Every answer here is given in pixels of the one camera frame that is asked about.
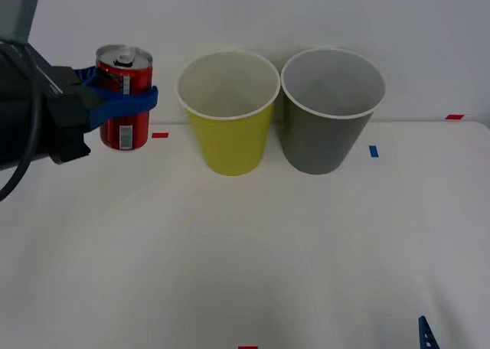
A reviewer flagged red drink can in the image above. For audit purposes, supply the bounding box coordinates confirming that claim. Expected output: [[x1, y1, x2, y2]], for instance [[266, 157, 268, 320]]
[[95, 44, 155, 152]]

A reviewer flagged grey plastic waste bin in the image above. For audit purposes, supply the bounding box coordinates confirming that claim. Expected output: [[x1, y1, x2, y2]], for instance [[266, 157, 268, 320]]
[[280, 47, 387, 175]]

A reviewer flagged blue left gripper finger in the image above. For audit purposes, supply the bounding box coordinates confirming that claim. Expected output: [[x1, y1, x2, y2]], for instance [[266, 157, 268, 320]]
[[57, 65, 100, 94], [75, 83, 160, 131]]

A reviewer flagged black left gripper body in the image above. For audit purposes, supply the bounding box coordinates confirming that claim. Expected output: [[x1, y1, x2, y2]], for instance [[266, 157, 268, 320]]
[[0, 41, 93, 171]]

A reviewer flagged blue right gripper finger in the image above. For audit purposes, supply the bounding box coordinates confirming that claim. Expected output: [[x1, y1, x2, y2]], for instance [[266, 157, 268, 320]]
[[418, 315, 436, 349]]

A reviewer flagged yellow-green plastic waste bin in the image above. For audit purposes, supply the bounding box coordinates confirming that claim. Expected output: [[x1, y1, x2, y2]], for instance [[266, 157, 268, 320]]
[[175, 49, 281, 178]]

